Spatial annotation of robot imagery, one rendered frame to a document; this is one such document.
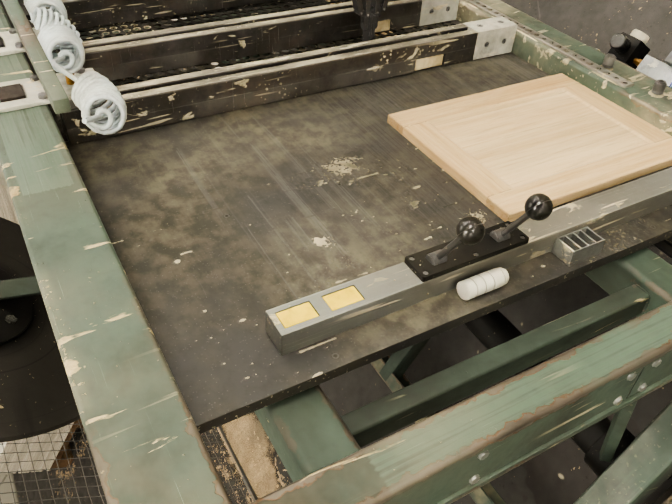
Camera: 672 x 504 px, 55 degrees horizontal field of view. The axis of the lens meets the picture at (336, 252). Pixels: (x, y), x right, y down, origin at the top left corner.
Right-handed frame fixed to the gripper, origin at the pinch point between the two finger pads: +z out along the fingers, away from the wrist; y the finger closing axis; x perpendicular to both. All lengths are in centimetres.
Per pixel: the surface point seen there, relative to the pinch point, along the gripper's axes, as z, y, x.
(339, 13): -0.3, 1.8, -11.0
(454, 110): 5.7, -1.3, 32.9
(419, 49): 1.6, -6.4, 11.9
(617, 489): 67, -9, 94
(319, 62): -0.5, 19.6, 12.1
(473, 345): 137, -56, 4
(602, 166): 6, -14, 62
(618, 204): 4, -5, 74
